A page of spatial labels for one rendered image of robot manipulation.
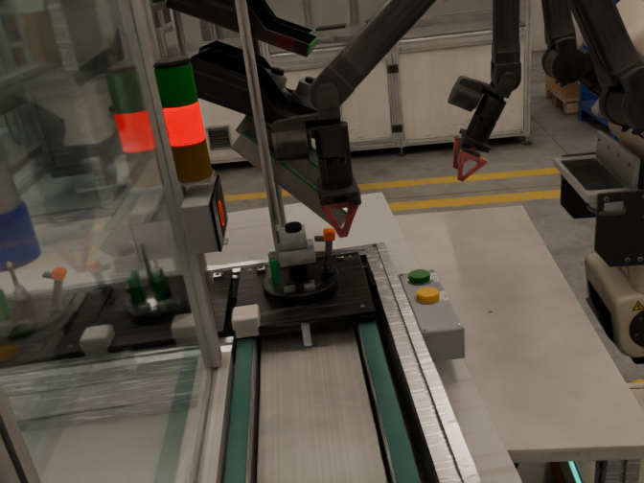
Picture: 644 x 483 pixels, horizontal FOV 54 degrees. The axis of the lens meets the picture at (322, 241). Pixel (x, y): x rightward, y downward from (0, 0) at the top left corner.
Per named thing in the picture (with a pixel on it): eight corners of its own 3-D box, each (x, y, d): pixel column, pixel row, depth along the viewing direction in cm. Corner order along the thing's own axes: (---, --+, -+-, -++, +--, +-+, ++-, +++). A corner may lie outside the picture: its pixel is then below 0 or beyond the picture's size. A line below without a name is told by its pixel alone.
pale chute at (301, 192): (341, 207, 145) (354, 194, 143) (336, 230, 133) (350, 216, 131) (243, 130, 140) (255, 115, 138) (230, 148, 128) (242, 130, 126)
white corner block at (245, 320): (262, 323, 109) (258, 302, 107) (262, 336, 105) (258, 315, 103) (235, 326, 109) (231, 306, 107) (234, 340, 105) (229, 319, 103)
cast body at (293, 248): (314, 252, 115) (310, 218, 112) (316, 263, 111) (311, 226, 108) (269, 259, 115) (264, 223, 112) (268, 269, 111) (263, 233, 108)
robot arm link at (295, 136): (336, 81, 98) (334, 80, 106) (264, 91, 98) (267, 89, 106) (345, 157, 101) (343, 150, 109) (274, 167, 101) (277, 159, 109)
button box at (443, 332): (435, 296, 120) (433, 267, 118) (466, 358, 101) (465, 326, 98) (399, 301, 120) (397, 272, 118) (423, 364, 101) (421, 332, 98)
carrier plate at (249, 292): (358, 260, 127) (357, 250, 126) (377, 320, 105) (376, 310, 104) (241, 276, 127) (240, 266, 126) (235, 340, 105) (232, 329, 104)
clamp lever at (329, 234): (333, 265, 115) (334, 227, 112) (333, 270, 113) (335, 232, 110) (313, 265, 115) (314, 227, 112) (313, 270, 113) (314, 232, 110)
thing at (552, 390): (522, 215, 168) (522, 205, 167) (659, 461, 86) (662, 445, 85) (265, 235, 176) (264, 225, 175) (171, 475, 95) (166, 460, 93)
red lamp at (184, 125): (207, 133, 86) (200, 98, 84) (203, 143, 81) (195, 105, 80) (171, 138, 86) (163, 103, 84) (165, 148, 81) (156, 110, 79)
